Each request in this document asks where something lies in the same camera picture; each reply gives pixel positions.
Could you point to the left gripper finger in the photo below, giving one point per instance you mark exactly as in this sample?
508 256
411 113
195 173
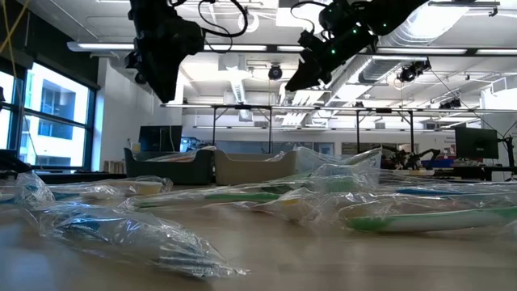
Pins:
165 85

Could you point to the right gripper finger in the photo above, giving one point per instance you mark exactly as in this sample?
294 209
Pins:
305 78

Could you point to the black computer monitor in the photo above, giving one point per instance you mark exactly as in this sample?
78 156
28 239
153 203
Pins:
159 138
476 142

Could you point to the long ceiling light bar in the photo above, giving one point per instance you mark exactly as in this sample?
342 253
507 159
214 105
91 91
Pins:
258 47

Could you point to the black ceiling spotlight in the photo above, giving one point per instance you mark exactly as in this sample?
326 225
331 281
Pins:
412 70
450 104

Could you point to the dark green plastic bin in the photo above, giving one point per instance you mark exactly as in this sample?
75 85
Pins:
169 171

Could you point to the clear plastic bin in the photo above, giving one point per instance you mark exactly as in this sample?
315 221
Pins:
331 161

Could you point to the small brown boxes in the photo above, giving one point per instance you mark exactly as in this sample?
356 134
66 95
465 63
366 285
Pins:
115 166

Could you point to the beige plastic bin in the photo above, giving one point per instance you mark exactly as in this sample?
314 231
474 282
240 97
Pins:
254 165

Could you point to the background black robot arms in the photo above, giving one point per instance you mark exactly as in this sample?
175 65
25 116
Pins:
412 159

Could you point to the blue storage bin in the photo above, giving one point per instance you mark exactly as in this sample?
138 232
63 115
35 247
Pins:
438 163

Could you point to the black ceiling dome camera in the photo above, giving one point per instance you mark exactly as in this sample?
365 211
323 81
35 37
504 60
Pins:
275 72
140 78

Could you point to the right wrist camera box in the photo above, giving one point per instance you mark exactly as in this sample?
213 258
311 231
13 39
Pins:
339 16

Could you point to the round silver ventilation duct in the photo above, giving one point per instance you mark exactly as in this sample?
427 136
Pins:
379 68

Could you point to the dark window frame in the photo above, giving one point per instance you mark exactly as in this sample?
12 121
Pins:
91 133

